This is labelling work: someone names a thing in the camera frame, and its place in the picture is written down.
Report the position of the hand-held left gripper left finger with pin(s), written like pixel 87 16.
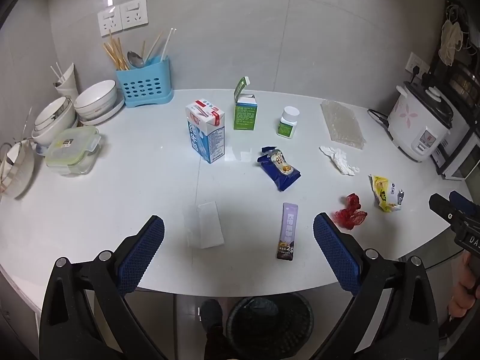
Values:
pixel 142 255

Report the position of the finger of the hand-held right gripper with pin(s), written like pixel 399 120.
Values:
pixel 463 201
pixel 442 208

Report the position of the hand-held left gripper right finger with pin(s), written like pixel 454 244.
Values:
pixel 337 255

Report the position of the red plastic wrapper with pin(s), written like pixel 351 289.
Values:
pixel 350 213

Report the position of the purple coffee sachet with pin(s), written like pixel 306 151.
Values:
pixel 288 228

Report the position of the yellow snack wrapper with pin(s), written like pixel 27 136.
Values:
pixel 384 195

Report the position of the white paper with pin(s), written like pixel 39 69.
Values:
pixel 206 225

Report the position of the black mesh trash basket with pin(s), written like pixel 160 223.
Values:
pixel 292 330

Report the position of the white tissue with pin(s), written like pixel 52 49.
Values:
pixel 339 159

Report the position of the blue snack packet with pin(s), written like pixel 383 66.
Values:
pixel 279 168

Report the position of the bubble wrap sheet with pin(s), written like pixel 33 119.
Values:
pixel 343 123

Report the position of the blue white milk carton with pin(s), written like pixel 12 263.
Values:
pixel 204 131

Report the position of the white pill bottle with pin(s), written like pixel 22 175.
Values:
pixel 288 123

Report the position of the green medicine box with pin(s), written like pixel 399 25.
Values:
pixel 245 116

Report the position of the person's right hand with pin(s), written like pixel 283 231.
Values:
pixel 465 296

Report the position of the white toaster oven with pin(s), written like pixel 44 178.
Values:
pixel 459 157

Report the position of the grey shoe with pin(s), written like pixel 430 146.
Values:
pixel 210 313

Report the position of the white floral rice cooker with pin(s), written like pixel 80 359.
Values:
pixel 416 120

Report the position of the dark metal appliance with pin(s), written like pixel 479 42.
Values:
pixel 463 82

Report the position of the glass container green lid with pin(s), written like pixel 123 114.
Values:
pixel 71 150

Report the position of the black plug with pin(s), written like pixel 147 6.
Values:
pixel 415 73

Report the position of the white plate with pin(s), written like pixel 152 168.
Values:
pixel 112 111

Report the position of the patterned white bowl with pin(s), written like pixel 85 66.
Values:
pixel 17 172

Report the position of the beige hanging cloth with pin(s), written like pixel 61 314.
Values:
pixel 450 41

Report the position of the dark rimmed white bowl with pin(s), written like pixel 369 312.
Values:
pixel 95 99

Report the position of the large white bowl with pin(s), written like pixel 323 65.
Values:
pixel 52 114

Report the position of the blue utensil holder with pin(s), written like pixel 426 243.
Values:
pixel 144 86

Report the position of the white cup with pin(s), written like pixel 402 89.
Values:
pixel 68 84

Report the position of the metal spoon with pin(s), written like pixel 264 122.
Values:
pixel 135 60

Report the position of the white straw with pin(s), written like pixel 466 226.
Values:
pixel 56 73
pixel 60 71

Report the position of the bundle of wooden chopsticks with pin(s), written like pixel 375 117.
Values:
pixel 116 54

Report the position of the beige chopstick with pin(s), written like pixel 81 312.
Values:
pixel 153 48

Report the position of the white chopstick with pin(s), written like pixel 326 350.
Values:
pixel 168 45
pixel 171 43

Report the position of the white wall socket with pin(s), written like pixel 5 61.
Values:
pixel 416 62
pixel 110 22
pixel 134 13

